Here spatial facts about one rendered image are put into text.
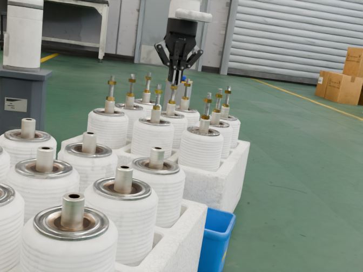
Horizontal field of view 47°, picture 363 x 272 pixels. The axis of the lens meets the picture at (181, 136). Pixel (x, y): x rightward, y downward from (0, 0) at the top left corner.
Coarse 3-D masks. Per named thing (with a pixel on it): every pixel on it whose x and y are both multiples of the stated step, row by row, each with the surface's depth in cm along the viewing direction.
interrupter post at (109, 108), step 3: (105, 102) 99; (108, 102) 99; (111, 102) 99; (114, 102) 99; (105, 105) 99; (108, 105) 99; (111, 105) 99; (114, 105) 100; (105, 108) 99; (108, 108) 99; (111, 108) 99; (105, 111) 99; (108, 111) 99; (111, 111) 99
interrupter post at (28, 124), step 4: (24, 120) 70; (28, 120) 70; (32, 120) 70; (24, 124) 70; (28, 124) 70; (32, 124) 70; (24, 128) 70; (28, 128) 70; (32, 128) 70; (24, 132) 70; (28, 132) 70; (32, 132) 71; (24, 136) 70; (28, 136) 70; (32, 136) 71
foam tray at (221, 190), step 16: (64, 144) 96; (128, 144) 106; (240, 144) 118; (128, 160) 92; (176, 160) 96; (224, 160) 100; (240, 160) 108; (192, 176) 89; (208, 176) 88; (224, 176) 88; (240, 176) 116; (192, 192) 89; (208, 192) 88; (224, 192) 90; (240, 192) 125; (224, 208) 96
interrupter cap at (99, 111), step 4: (96, 108) 101; (100, 108) 102; (104, 108) 103; (96, 112) 97; (100, 112) 98; (116, 112) 101; (120, 112) 102; (112, 116) 97; (116, 116) 97; (120, 116) 98
